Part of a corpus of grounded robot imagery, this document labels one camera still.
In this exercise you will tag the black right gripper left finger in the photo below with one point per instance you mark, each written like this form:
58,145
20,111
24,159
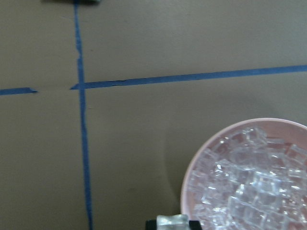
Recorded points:
151,224

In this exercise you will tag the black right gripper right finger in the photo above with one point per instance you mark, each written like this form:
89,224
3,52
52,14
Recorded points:
194,225

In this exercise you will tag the clear ice cube pile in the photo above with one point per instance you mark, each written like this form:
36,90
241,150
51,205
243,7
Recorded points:
251,182

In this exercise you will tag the pink bowl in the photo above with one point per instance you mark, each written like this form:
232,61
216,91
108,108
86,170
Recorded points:
192,182

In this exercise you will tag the grey folded cloth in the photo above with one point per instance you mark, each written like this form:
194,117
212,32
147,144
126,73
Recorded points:
75,1

